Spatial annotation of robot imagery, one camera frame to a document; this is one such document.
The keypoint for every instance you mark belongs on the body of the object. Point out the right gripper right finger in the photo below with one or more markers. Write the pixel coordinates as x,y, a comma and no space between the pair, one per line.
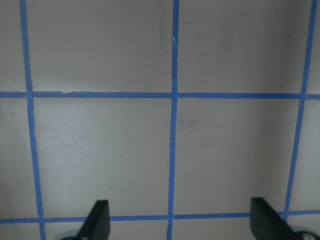
266,224

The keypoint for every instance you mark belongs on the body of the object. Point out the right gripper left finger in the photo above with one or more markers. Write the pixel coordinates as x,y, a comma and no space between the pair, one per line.
97,223

